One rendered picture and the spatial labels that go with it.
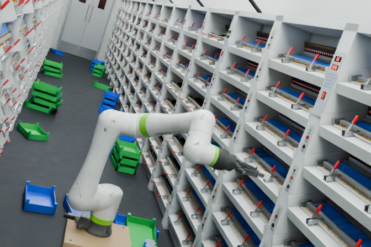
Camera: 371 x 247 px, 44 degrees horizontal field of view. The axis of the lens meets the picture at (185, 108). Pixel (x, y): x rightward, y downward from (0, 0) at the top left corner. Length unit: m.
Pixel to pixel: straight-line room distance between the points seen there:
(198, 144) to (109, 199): 0.65
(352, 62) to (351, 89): 0.15
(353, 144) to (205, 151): 0.57
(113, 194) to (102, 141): 0.32
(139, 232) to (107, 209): 0.87
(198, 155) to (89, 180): 0.59
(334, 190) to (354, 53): 0.57
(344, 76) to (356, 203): 0.54
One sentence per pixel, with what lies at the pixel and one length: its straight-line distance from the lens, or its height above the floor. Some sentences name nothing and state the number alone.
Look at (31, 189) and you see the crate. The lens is 3.50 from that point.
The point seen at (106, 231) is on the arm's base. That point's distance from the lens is 2.44.
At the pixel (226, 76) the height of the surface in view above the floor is 1.24.
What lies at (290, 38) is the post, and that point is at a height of 1.58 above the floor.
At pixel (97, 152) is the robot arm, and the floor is 0.77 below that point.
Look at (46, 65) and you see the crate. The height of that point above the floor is 0.11.
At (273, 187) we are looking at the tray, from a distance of 2.21.
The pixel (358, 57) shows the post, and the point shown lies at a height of 1.56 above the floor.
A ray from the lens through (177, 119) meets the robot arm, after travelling 2.01.
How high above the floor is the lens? 1.44
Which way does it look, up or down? 9 degrees down
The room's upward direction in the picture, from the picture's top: 19 degrees clockwise
